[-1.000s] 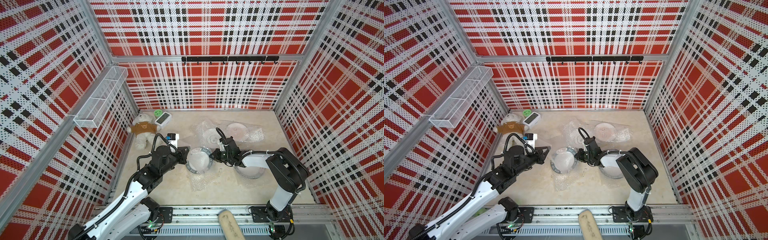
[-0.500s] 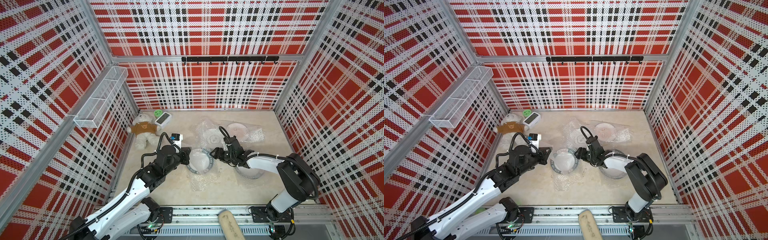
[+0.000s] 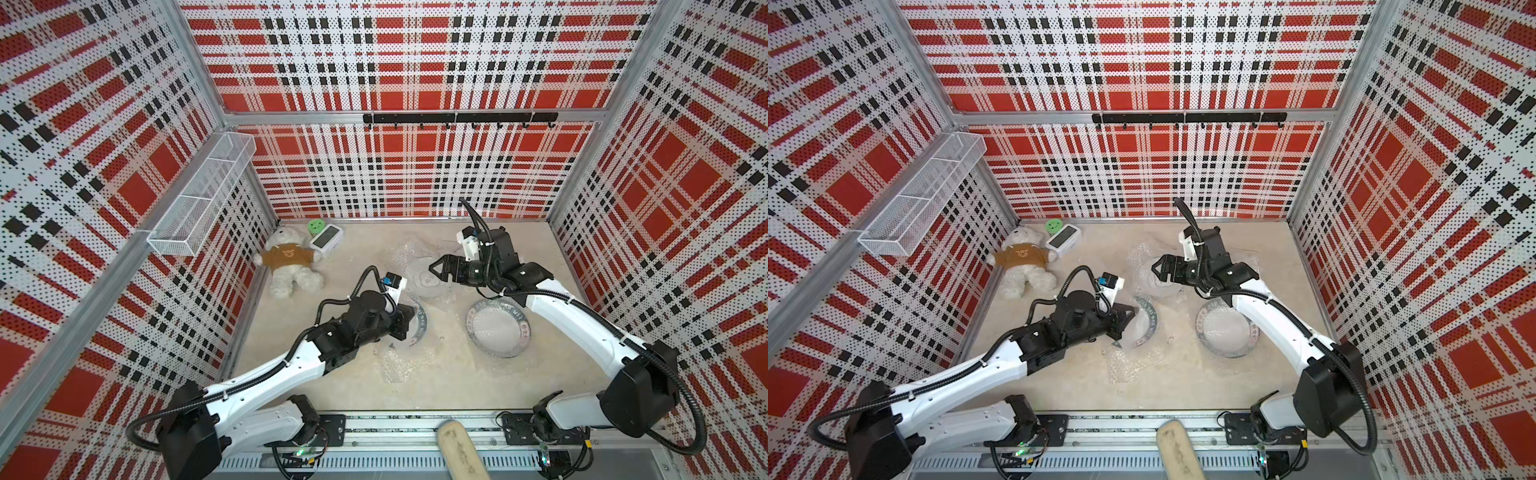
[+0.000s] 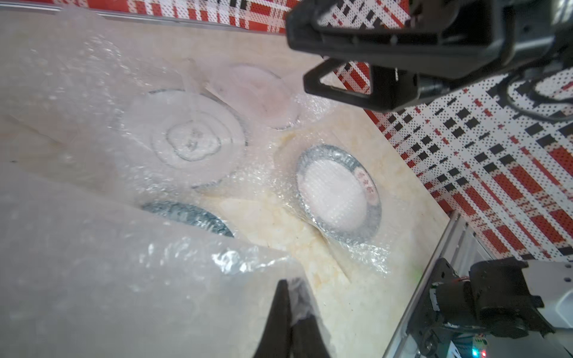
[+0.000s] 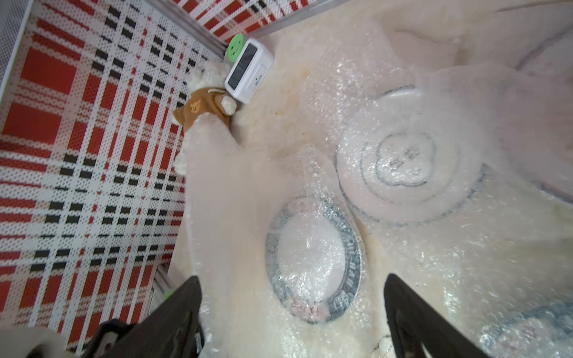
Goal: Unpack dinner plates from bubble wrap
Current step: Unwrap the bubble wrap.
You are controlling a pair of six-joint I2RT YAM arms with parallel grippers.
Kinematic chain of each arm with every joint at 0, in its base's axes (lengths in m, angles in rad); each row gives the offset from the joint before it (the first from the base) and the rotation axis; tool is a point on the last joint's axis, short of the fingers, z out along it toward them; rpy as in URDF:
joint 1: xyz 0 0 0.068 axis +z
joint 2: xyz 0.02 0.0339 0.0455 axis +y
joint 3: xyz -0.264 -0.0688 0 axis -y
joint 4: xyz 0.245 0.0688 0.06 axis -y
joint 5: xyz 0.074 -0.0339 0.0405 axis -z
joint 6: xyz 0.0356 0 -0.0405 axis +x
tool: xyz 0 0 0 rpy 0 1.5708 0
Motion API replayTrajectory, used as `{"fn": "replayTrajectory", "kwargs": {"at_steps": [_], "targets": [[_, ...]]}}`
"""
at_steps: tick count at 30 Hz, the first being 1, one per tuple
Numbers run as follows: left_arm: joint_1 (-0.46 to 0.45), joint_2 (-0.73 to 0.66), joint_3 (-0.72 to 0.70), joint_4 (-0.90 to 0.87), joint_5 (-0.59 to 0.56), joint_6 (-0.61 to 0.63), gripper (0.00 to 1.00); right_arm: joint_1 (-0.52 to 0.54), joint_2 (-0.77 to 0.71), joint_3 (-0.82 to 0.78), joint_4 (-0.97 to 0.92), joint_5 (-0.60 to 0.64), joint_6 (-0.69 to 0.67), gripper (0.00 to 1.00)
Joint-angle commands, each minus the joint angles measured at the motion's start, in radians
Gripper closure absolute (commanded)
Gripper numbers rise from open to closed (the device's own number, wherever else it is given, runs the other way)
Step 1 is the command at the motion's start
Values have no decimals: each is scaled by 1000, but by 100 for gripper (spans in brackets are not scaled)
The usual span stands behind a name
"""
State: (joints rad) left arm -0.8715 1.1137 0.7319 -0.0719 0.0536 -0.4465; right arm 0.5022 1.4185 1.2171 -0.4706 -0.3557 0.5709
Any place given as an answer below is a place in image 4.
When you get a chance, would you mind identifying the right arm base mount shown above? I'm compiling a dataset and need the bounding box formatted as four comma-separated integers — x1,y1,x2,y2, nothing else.
406,257,572,357

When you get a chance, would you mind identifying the white embossed plate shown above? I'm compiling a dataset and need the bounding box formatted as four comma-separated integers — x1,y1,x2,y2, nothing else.
119,89,246,187

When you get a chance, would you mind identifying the green rimmed plate front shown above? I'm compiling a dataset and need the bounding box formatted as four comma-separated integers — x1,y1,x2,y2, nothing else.
141,201,234,238

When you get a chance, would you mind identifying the pink plate in wrap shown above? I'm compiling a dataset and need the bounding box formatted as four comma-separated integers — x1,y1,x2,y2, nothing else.
207,64,301,131

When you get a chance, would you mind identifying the green rimmed plate right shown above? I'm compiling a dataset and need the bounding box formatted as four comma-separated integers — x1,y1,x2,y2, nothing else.
296,144,382,245

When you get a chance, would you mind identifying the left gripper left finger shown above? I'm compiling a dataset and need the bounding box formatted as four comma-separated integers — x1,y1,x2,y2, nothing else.
254,280,292,358

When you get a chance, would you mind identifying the green rimmed plate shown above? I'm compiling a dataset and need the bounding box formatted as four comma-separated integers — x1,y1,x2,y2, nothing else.
141,201,234,238
296,144,382,245

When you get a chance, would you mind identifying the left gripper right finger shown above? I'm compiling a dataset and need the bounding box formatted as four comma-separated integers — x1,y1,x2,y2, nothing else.
288,279,333,358

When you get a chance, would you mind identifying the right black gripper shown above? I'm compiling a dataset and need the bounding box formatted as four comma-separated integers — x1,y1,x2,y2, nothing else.
286,1,572,113

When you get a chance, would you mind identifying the bubble wrap sheet front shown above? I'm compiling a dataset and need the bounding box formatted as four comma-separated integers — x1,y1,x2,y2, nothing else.
1,163,313,357

